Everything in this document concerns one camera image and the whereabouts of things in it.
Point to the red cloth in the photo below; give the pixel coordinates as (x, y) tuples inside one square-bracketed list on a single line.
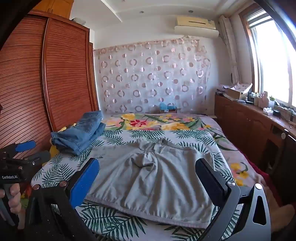
[(256, 168)]

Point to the black chair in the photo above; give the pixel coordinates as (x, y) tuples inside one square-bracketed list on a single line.
[(275, 153)]

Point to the small white case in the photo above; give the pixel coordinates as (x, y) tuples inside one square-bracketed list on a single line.
[(268, 111)]

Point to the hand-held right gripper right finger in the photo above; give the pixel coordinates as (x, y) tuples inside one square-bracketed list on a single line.
[(211, 183)]

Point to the long wooden cabinet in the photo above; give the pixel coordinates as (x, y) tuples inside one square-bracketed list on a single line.
[(242, 125)]

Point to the open cardboard box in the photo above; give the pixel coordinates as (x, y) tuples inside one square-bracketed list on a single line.
[(238, 91)]

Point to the blue toy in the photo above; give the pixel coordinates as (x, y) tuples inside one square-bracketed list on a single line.
[(166, 107)]

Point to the leaf printed bed sheet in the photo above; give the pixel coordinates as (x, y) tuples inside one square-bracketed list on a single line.
[(57, 171)]

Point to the folded blue jeans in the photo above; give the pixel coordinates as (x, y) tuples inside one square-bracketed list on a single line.
[(78, 136)]

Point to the pale container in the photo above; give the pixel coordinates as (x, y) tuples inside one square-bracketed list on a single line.
[(264, 100)]

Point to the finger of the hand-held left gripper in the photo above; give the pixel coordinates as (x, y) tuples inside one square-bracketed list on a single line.
[(25, 146), (38, 158)]

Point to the white air conditioner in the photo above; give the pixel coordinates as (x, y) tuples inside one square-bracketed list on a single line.
[(196, 27)]

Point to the small green plant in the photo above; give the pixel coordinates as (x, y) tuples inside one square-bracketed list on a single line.
[(272, 99)]

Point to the grey pants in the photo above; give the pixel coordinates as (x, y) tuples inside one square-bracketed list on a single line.
[(150, 185)]

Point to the floral blanket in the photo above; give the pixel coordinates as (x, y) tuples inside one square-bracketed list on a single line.
[(143, 121)]

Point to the circle patterned sheer curtain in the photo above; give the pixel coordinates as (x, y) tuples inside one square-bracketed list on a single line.
[(150, 76)]

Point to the wooden overhead cupboard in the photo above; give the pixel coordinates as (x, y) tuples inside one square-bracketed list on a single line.
[(55, 8)]

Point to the person's left hand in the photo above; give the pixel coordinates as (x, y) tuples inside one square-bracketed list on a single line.
[(14, 197)]

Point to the wooden slatted wardrobe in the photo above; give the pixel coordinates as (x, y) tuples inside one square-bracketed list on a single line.
[(57, 69)]

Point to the white window curtain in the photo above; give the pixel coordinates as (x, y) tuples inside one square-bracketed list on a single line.
[(229, 51)]

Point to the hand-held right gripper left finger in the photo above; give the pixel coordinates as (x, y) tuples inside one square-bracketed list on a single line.
[(84, 183)]

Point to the wooden framed window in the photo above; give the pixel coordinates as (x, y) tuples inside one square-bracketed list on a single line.
[(272, 58)]

